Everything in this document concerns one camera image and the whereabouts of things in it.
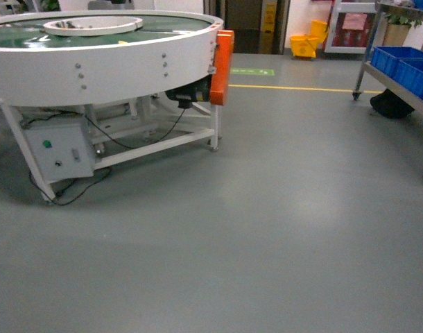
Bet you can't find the grey control box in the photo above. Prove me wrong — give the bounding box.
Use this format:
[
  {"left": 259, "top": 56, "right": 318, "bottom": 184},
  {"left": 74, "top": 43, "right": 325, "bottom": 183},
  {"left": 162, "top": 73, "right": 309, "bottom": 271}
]
[{"left": 23, "top": 117, "right": 96, "bottom": 181}]

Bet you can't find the steel shelf cart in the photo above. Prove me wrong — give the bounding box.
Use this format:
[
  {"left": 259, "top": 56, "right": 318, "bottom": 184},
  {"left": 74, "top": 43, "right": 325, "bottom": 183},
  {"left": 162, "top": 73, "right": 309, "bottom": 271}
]
[{"left": 352, "top": 1, "right": 423, "bottom": 112}]

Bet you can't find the black green motor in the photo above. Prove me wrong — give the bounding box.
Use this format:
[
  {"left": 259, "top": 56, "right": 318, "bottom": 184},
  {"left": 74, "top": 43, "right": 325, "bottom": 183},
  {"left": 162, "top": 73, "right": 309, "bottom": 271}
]
[{"left": 165, "top": 85, "right": 210, "bottom": 109}]

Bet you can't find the orange motor cover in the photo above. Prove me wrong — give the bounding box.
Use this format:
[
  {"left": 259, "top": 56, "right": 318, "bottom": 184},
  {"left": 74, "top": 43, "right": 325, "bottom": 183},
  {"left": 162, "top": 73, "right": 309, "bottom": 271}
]
[{"left": 209, "top": 30, "right": 234, "bottom": 106}]

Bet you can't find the round white conveyor table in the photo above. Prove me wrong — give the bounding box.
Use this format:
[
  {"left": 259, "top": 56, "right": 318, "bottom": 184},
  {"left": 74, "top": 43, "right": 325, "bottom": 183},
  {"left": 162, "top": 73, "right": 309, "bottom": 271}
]
[{"left": 0, "top": 10, "right": 223, "bottom": 204}]

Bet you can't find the yellow mop bucket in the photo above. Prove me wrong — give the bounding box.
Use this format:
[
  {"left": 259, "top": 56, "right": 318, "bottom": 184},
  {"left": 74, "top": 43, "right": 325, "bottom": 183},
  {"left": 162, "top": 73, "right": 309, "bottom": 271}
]
[{"left": 290, "top": 19, "right": 329, "bottom": 58}]

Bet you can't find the yellow wet floor sign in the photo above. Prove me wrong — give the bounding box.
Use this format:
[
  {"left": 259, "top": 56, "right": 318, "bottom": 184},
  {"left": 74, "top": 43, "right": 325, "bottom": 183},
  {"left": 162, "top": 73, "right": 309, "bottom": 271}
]
[{"left": 259, "top": 0, "right": 277, "bottom": 54}]

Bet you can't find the black bag on floor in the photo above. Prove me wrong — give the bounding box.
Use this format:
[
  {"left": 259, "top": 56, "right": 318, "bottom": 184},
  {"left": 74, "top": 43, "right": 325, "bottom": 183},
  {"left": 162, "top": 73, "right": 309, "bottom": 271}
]
[{"left": 370, "top": 89, "right": 415, "bottom": 119}]

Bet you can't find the red white cabinet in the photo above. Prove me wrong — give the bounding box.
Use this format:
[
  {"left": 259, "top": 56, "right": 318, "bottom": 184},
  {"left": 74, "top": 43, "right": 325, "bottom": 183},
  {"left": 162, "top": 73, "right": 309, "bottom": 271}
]
[{"left": 324, "top": 0, "right": 376, "bottom": 55}]

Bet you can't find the blue bin on cart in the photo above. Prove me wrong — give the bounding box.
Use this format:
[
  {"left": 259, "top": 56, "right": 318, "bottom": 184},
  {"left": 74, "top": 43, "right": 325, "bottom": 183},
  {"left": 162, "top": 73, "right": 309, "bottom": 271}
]
[{"left": 371, "top": 46, "right": 423, "bottom": 100}]

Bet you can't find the potted green plant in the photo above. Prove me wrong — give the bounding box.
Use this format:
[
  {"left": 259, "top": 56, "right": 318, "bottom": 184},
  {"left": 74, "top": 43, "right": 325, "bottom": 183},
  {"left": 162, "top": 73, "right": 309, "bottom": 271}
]
[{"left": 383, "top": 13, "right": 422, "bottom": 46}]

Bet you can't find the black power cable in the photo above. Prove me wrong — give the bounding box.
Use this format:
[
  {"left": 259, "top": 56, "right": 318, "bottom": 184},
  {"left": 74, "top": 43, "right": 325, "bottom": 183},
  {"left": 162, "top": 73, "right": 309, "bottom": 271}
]
[{"left": 27, "top": 107, "right": 187, "bottom": 207}]

